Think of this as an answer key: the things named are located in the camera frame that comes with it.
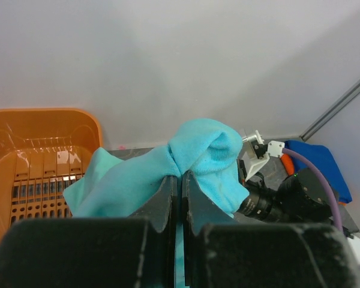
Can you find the orange plastic basket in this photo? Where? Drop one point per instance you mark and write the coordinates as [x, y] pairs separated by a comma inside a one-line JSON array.
[[42, 152]]

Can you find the mint green t shirt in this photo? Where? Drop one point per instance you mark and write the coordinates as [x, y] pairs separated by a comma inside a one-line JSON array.
[[115, 188]]

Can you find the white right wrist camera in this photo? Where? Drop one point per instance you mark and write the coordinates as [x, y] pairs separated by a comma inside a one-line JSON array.
[[257, 152]]

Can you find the right aluminium corner post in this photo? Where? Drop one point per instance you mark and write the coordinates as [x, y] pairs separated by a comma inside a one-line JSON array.
[[332, 111]]

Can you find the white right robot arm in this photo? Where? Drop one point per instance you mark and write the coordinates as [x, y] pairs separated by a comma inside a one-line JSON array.
[[299, 244]]

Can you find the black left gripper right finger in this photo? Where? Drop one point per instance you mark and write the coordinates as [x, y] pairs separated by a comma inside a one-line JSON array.
[[199, 215]]

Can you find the folded orange t shirt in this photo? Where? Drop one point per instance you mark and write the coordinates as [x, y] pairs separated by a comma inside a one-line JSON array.
[[288, 164]]

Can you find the folded blue t shirt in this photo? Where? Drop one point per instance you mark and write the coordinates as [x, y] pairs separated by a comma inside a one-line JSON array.
[[322, 158]]

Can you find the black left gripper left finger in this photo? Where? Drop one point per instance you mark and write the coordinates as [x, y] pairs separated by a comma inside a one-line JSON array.
[[157, 254]]

